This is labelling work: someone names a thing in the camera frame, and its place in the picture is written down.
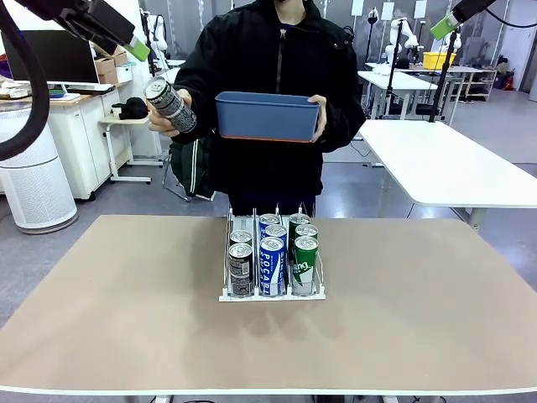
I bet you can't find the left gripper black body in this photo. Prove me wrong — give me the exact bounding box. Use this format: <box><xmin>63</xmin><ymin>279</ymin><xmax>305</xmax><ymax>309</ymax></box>
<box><xmin>56</xmin><ymin>0</ymin><xmax>136</xmax><ymax>55</ymax></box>

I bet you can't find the black Pepsi beverage can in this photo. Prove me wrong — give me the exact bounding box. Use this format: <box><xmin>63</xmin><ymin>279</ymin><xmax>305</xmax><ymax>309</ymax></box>
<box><xmin>227</xmin><ymin>243</ymin><xmax>254</xmax><ymax>297</ymax></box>
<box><xmin>229</xmin><ymin>229</ymin><xmax>253</xmax><ymax>249</ymax></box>
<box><xmin>143</xmin><ymin>76</ymin><xmax>198</xmax><ymax>133</ymax></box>

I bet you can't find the blue-grey bin with orange trim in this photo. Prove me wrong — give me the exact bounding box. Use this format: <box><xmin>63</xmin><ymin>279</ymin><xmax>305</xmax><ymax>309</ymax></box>
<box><xmin>215</xmin><ymin>91</ymin><xmax>322</xmax><ymax>144</ymax></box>

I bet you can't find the person's left forearm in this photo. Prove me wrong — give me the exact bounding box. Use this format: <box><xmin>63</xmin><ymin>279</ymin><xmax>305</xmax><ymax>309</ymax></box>
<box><xmin>318</xmin><ymin>79</ymin><xmax>367</xmax><ymax>154</ymax></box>

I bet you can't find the person's right forearm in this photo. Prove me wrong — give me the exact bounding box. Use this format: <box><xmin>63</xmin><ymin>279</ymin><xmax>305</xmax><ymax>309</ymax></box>
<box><xmin>169</xmin><ymin>71</ymin><xmax>223</xmax><ymax>146</ymax></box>

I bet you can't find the white can dispenser rack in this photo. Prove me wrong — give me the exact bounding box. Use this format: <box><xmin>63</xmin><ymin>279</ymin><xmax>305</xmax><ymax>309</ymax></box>
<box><xmin>217</xmin><ymin>201</ymin><xmax>327</xmax><ymax>303</ymax></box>

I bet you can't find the person's right hand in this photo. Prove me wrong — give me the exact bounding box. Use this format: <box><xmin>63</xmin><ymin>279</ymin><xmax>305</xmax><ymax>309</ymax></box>
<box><xmin>147</xmin><ymin>86</ymin><xmax>197</xmax><ymax>138</ymax></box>

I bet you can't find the person's left hand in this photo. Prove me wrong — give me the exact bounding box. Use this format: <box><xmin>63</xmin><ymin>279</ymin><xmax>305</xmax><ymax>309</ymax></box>
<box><xmin>307</xmin><ymin>94</ymin><xmax>328</xmax><ymax>142</ymax></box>

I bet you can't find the yellow plastic crate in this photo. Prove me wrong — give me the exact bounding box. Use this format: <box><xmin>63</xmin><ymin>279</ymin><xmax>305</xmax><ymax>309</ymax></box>
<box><xmin>422</xmin><ymin>50</ymin><xmax>456</xmax><ymax>71</ymax></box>

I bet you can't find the black computer monitor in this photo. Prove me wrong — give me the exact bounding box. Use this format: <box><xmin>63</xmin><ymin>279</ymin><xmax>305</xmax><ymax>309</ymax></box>
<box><xmin>2</xmin><ymin>29</ymin><xmax>101</xmax><ymax>85</ymax></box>

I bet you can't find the black stand pole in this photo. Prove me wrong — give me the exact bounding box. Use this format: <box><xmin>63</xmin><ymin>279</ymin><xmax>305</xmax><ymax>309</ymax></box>
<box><xmin>379</xmin><ymin>18</ymin><xmax>406</xmax><ymax>121</ymax></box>
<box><xmin>427</xmin><ymin>31</ymin><xmax>461</xmax><ymax>123</ymax></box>

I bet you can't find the black plush toy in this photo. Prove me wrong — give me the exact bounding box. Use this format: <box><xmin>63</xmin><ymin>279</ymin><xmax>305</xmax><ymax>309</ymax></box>
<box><xmin>112</xmin><ymin>96</ymin><xmax>149</xmax><ymax>121</ymax></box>

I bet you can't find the black keyboard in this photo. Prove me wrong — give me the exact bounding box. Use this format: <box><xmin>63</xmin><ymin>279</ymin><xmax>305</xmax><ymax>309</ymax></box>
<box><xmin>65</xmin><ymin>83</ymin><xmax>117</xmax><ymax>96</ymax></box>

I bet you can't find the white background desk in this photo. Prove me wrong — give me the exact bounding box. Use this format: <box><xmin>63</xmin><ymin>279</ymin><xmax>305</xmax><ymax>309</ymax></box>
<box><xmin>362</xmin><ymin>69</ymin><xmax>440</xmax><ymax>121</ymax></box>

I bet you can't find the wooden shelf unit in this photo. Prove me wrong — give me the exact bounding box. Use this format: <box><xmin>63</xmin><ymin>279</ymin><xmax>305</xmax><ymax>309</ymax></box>
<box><xmin>463</xmin><ymin>69</ymin><xmax>498</xmax><ymax>102</ymax></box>

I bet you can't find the black lamp stand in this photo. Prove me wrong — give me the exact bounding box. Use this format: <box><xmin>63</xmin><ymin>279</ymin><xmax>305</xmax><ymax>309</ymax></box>
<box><xmin>364</xmin><ymin>8</ymin><xmax>381</xmax><ymax>64</ymax></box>

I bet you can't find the small wheeled side table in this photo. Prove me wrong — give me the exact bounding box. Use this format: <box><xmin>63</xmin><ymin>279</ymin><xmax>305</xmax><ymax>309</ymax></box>
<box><xmin>99</xmin><ymin>113</ymin><xmax>153</xmax><ymax>185</ymax></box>

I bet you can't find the person in black jacket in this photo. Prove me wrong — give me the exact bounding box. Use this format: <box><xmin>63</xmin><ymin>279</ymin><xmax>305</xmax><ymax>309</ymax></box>
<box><xmin>169</xmin><ymin>0</ymin><xmax>368</xmax><ymax>219</ymax></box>

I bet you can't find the white cabinet desk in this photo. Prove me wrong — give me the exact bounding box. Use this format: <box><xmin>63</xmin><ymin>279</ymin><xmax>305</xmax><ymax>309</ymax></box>
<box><xmin>41</xmin><ymin>86</ymin><xmax>123</xmax><ymax>201</ymax></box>

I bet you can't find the dark green striped jacket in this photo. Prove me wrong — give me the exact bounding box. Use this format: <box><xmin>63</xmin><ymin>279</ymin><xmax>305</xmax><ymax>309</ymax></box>
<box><xmin>169</xmin><ymin>136</ymin><xmax>222</xmax><ymax>202</ymax></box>

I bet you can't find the white rounded side table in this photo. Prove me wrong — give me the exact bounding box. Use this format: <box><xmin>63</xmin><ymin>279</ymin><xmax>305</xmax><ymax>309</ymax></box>
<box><xmin>358</xmin><ymin>119</ymin><xmax>537</xmax><ymax>230</ymax></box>

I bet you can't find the metal folding chair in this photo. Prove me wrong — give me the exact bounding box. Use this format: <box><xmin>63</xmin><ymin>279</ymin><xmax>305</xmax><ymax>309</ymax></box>
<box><xmin>162</xmin><ymin>159</ymin><xmax>192</xmax><ymax>202</ymax></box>

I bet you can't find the white cylindrical air purifier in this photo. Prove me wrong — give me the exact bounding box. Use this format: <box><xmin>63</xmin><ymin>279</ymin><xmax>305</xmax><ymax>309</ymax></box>
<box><xmin>0</xmin><ymin>107</ymin><xmax>80</xmax><ymax>235</ymax></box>

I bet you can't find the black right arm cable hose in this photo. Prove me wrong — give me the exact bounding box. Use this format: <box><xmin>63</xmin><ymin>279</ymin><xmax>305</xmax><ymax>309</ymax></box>
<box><xmin>482</xmin><ymin>6</ymin><xmax>537</xmax><ymax>29</ymax></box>

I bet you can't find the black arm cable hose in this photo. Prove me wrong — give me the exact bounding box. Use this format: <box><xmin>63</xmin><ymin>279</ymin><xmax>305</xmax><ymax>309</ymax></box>
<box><xmin>482</xmin><ymin>6</ymin><xmax>537</xmax><ymax>29</ymax></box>
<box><xmin>0</xmin><ymin>0</ymin><xmax>50</xmax><ymax>163</ymax></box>

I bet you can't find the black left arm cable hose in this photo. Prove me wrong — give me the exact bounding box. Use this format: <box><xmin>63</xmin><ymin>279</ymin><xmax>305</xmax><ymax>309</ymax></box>
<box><xmin>0</xmin><ymin>0</ymin><xmax>50</xmax><ymax>163</ymax></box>

